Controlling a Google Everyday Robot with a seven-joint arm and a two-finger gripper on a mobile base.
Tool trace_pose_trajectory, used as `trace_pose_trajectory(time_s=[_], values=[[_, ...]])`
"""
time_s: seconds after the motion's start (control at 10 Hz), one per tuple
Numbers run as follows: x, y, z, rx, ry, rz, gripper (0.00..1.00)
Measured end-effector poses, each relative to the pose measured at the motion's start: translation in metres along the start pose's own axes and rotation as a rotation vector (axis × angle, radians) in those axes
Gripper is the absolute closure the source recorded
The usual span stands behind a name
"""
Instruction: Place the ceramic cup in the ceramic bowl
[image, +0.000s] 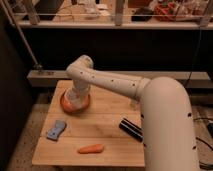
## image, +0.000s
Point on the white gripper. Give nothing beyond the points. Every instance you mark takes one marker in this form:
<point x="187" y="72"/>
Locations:
<point x="80" y="88"/>

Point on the grey metal tripod pole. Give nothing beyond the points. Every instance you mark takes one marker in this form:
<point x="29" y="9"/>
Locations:
<point x="37" y="65"/>

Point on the wooden table board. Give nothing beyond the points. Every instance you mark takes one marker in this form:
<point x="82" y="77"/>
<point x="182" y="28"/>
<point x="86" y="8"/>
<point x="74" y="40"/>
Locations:
<point x="98" y="124"/>

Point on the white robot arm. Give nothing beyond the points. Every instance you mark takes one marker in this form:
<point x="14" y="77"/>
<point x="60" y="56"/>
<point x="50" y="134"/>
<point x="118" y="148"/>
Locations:
<point x="168" y="128"/>

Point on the orange carrot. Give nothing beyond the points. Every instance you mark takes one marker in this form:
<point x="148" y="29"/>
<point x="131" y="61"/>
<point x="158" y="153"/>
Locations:
<point x="91" y="149"/>

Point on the orange ceramic bowl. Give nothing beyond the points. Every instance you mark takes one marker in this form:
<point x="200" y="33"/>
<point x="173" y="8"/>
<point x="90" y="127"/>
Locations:
<point x="68" y="106"/>

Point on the black cylindrical object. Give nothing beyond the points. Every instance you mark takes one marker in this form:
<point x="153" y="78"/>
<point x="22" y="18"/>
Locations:
<point x="131" y="129"/>

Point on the light wooden shelf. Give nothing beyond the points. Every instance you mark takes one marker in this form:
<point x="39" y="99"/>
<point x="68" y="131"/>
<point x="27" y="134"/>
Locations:
<point x="70" y="23"/>

